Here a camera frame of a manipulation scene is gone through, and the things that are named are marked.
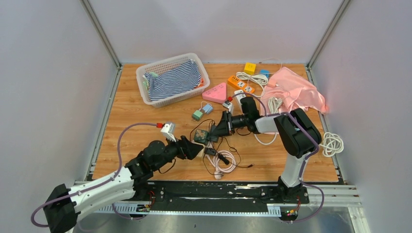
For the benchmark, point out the white power strip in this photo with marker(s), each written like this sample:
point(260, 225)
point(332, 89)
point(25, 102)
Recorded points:
point(239, 94)

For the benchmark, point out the white plastic basket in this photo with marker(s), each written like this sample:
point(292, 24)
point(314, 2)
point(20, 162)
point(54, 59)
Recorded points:
point(164, 65)

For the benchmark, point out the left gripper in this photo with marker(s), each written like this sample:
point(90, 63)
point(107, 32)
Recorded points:
point(187, 149)

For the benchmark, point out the pink cloth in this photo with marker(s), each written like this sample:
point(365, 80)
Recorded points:
point(294, 91)

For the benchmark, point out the yellow cube socket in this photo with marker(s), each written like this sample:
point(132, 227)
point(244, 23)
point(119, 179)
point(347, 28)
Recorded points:
point(249, 68)

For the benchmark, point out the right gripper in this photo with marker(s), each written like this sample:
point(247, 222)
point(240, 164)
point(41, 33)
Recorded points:
point(224, 127)

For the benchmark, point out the blue white striped cloth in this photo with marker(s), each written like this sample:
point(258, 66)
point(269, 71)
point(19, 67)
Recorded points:
point(181, 79)

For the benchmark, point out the green patterned cube socket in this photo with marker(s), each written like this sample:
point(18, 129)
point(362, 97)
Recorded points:
point(201, 136)

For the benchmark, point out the orange power strip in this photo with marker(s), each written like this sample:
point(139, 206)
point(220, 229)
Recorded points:
point(239, 84)

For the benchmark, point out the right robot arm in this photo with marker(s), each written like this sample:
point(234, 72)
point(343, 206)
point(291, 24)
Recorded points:
point(300, 137)

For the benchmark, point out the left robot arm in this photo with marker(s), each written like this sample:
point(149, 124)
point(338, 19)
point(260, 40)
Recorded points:
point(66, 206)

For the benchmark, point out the small blue cube socket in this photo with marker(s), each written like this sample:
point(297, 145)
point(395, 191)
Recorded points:
point(265, 73)

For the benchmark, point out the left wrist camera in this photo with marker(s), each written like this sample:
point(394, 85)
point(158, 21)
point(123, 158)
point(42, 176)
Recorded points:
point(168, 130)

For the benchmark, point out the blue plug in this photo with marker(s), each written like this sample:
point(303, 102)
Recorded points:
point(207, 109)

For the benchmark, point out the beige wooden cube socket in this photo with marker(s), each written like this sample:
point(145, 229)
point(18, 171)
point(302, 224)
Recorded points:
point(201, 152)

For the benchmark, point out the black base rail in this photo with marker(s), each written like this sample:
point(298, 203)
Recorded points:
point(215, 196)

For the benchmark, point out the pink triangular power strip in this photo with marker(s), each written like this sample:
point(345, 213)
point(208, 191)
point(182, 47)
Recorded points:
point(217, 94)

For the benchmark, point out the green plug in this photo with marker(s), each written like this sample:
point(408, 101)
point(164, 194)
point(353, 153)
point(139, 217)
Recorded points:
point(197, 115)

